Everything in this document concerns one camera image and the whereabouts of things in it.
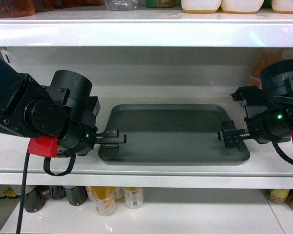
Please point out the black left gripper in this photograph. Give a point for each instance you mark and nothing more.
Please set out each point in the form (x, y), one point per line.
(80, 134)

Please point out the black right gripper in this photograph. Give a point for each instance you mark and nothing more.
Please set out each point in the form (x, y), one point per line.
(264, 123)

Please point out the grey silver serving tray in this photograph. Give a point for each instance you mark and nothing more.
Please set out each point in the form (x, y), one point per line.
(170, 134)

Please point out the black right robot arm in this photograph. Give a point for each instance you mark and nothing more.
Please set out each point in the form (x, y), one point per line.
(277, 84)

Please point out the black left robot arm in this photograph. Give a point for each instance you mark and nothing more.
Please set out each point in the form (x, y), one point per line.
(60, 118)

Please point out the yellow drink bottle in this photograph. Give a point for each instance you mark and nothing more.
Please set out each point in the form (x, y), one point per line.
(104, 200)

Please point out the white labelled drink bottle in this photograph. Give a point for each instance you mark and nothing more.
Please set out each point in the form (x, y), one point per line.
(134, 197)

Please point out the dark soy bottle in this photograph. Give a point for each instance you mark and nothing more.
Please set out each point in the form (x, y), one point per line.
(76, 195)

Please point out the white metal shelf unit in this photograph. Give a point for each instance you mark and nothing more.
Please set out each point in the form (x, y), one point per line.
(157, 56)

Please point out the white jar middle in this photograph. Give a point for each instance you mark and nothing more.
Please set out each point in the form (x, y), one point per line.
(241, 6)

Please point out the white jar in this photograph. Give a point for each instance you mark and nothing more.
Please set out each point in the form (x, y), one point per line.
(200, 6)
(282, 6)
(241, 6)

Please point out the clear water bottle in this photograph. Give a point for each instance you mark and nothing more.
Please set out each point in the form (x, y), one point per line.
(121, 5)

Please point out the white jar left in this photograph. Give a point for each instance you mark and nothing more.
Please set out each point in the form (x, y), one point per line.
(200, 6)

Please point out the white jar right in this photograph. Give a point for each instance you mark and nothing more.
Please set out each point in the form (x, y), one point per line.
(282, 6)

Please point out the red cable connector left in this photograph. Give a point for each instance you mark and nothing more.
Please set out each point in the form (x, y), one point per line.
(46, 146)

